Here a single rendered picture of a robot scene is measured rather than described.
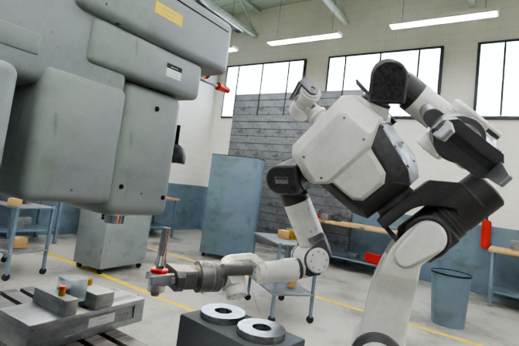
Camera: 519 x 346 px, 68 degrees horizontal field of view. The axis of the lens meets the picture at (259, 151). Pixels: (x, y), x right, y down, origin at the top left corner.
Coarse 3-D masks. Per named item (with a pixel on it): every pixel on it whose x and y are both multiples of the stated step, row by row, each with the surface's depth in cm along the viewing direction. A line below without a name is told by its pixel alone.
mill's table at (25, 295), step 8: (24, 288) 134; (32, 288) 135; (0, 296) 124; (8, 296) 125; (16, 296) 126; (24, 296) 126; (32, 296) 129; (0, 304) 117; (8, 304) 118; (16, 304) 122; (96, 336) 103; (104, 336) 106; (112, 336) 105; (120, 336) 105; (128, 336) 106; (0, 344) 100; (64, 344) 96; (72, 344) 97; (80, 344) 97; (88, 344) 99; (96, 344) 98; (104, 344) 99; (112, 344) 100; (120, 344) 102; (128, 344) 101; (136, 344) 101; (144, 344) 102
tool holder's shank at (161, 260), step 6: (162, 228) 106; (168, 228) 106; (162, 234) 105; (168, 234) 105; (162, 240) 105; (168, 240) 106; (162, 246) 105; (162, 252) 104; (156, 258) 105; (162, 258) 104; (156, 264) 104; (162, 264) 104
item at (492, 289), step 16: (176, 208) 885; (32, 224) 687; (160, 224) 898; (336, 224) 747; (352, 224) 760; (512, 240) 628; (288, 256) 797; (336, 256) 744; (352, 256) 752; (368, 256) 720; (496, 288) 625
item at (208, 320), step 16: (208, 304) 79; (224, 304) 80; (192, 320) 73; (208, 320) 73; (224, 320) 72; (240, 320) 74; (256, 320) 74; (192, 336) 73; (208, 336) 70; (224, 336) 68; (240, 336) 68; (256, 336) 66; (272, 336) 67; (288, 336) 71
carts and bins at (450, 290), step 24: (0, 240) 493; (24, 240) 469; (48, 240) 478; (288, 240) 443; (264, 288) 426; (288, 288) 433; (312, 288) 421; (432, 288) 482; (456, 288) 461; (312, 312) 419; (432, 312) 479; (456, 312) 460
